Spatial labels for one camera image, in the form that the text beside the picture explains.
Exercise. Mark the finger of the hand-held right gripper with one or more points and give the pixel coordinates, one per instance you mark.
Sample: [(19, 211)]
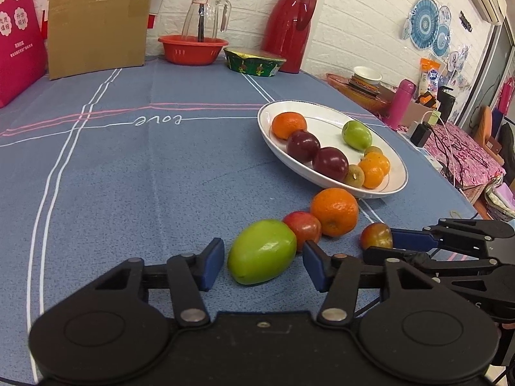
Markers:
[(442, 265), (414, 239)]

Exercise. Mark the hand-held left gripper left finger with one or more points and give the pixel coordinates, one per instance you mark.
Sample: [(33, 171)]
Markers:
[(211, 265)]

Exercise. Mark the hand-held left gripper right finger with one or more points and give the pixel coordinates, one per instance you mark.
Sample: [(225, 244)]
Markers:
[(316, 265)]

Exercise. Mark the small red apple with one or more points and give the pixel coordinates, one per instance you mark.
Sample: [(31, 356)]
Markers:
[(302, 228)]

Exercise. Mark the red-green small fruit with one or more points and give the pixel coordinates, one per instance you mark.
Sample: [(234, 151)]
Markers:
[(375, 236)]

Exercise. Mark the large green mango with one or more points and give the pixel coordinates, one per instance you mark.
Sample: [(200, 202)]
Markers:
[(261, 251)]

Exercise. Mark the large orange tangerine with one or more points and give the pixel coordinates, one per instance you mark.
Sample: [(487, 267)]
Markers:
[(334, 212), (289, 125)]

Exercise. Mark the small orange mandarin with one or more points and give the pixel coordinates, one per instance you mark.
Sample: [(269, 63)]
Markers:
[(372, 179), (379, 163)]

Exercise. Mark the brown kiwi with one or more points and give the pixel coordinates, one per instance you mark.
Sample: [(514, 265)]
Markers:
[(373, 150), (354, 177)]

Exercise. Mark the dark red plum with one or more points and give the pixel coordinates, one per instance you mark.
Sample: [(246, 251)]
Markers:
[(303, 146), (330, 165)]

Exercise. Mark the small green jujube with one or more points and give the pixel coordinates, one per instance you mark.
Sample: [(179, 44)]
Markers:
[(356, 134)]

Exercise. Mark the white plate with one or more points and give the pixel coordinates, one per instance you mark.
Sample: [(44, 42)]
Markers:
[(326, 124)]

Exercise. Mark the rubber band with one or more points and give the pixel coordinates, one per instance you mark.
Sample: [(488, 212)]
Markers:
[(451, 212)]

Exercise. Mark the white power strip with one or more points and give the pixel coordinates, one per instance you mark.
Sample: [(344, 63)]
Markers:
[(432, 160)]

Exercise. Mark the stack of folded cloths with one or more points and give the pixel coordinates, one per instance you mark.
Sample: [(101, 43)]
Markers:
[(501, 201)]

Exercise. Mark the pink floral cloth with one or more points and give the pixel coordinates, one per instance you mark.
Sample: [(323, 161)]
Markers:
[(470, 157)]

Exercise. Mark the black charger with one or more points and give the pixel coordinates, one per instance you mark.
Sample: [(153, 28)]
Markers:
[(420, 134)]

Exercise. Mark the blue striped tablecloth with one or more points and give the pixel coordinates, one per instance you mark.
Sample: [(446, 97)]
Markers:
[(141, 177)]

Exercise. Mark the pink bottle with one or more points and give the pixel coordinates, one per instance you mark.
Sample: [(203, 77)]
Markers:
[(400, 104)]

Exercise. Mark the black pump bottle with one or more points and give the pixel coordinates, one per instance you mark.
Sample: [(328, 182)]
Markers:
[(445, 104)]

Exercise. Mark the patterned dish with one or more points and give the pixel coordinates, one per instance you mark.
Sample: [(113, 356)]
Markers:
[(362, 87)]

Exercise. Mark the orange white snack packet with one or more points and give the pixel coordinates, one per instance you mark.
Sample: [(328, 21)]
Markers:
[(429, 76)]

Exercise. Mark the orange tray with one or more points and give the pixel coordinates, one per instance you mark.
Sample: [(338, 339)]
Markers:
[(344, 88)]

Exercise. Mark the small pink bag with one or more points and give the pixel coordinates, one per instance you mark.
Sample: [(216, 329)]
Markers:
[(507, 96)]

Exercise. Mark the white bowl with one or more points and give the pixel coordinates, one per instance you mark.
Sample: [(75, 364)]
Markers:
[(368, 74)]

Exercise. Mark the green patterned bowl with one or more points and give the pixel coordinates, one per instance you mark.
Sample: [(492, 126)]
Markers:
[(251, 66)]

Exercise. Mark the red plastic bowl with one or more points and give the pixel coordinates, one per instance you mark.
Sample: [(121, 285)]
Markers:
[(189, 54)]

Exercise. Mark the black stirrer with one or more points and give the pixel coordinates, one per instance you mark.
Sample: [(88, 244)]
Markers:
[(200, 28)]

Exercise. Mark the red thermos jug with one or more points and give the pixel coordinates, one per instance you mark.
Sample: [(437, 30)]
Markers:
[(285, 28)]

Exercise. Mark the glass pitcher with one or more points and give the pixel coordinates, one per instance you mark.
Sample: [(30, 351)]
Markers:
[(212, 20)]

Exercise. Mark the cardboard box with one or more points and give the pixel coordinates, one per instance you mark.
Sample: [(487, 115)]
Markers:
[(96, 28)]

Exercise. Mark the pink tote bag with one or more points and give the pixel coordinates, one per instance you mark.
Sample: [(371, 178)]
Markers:
[(20, 48)]

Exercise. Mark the blue paper fan wall decorations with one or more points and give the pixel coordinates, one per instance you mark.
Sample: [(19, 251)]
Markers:
[(424, 22)]

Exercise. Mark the black wall hooks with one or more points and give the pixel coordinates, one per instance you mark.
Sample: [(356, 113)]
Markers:
[(465, 20)]

